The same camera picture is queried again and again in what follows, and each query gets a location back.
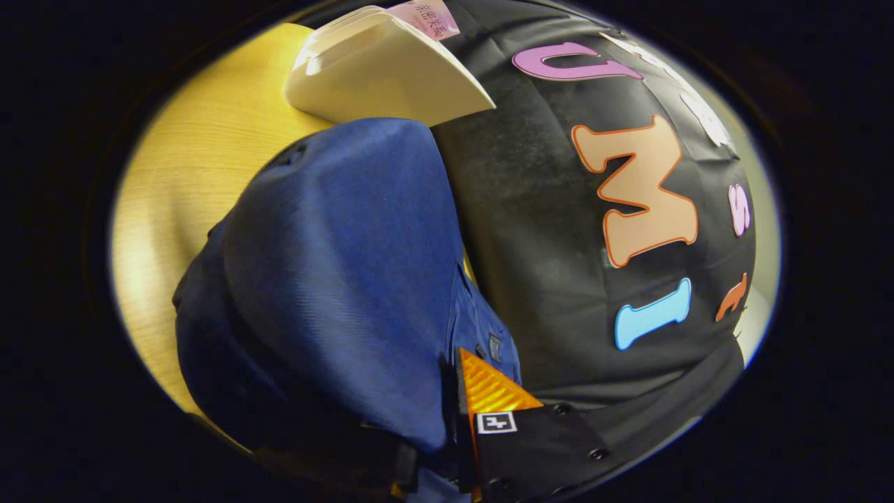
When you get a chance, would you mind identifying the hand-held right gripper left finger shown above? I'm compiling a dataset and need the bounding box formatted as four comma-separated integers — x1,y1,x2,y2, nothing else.
265,419,420,500

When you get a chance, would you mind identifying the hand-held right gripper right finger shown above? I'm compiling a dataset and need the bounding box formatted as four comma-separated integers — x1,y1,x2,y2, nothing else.
455,347,610,503

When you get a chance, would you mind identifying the blue schoolbag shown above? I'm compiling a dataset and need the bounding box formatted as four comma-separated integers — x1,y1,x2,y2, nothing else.
173,117,525,503

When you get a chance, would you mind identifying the white bookshelf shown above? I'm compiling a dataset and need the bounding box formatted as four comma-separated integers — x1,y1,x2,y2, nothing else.
285,6,497,129

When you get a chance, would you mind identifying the pink book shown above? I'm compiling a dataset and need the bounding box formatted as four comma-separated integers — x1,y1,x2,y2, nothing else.
386,0,461,41

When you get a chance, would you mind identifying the black backdrop cloth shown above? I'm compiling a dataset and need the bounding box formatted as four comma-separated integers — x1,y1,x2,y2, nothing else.
300,0,759,490

